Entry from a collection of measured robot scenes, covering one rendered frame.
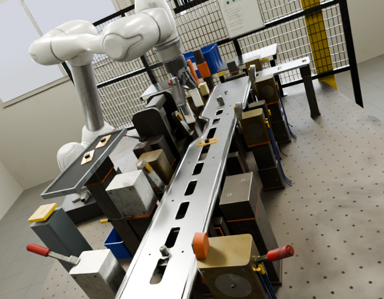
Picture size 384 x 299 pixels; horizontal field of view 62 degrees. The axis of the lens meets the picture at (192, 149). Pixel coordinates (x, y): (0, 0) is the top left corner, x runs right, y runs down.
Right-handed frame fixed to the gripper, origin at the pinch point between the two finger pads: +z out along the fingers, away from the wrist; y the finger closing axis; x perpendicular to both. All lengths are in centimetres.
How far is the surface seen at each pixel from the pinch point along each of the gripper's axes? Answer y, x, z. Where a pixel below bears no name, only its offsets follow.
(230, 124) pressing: 10.9, -7.5, 13.6
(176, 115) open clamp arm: 12.2, 13.5, 4.6
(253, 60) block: 70, -14, 8
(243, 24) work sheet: 101, -9, -6
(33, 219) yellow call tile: -52, 34, -2
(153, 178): -25.2, 12.5, 9.3
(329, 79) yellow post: 104, -50, 44
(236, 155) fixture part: 7.6, -6.3, 26.2
